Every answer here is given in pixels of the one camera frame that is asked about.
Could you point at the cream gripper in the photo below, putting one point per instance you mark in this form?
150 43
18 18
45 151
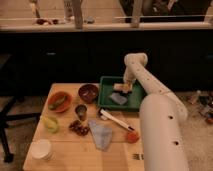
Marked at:
127 87

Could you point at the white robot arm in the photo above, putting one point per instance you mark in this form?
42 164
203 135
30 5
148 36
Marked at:
161 112

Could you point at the grey sponge in tray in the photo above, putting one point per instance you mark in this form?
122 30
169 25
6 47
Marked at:
117 98

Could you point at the green plastic tray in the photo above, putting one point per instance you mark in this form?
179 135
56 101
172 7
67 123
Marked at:
134 98

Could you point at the dark red bowl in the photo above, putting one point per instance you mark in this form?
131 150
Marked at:
88 93

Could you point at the red tomato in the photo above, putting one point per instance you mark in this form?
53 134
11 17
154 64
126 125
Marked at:
132 137

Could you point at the small metal cup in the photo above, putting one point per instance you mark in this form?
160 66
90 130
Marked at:
81 112

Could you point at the grey blue cloth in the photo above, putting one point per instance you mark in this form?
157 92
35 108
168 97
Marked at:
102 135

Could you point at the dark cabinet counter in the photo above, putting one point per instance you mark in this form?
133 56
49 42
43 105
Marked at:
179 54

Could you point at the dark red grape bunch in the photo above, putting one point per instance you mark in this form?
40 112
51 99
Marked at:
78 128

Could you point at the orange bowl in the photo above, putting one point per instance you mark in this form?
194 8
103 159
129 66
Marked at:
65 105

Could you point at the green pepper in bowl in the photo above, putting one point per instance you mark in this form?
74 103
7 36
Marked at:
57 103

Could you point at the yellow green cup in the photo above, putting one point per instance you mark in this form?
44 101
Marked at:
51 125

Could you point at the white paper cup stack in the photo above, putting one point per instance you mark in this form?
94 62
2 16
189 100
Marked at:
41 149

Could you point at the black office chair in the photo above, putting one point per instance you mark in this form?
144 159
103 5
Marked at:
4 118

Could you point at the white handled brush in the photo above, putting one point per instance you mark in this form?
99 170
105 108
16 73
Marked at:
106 114

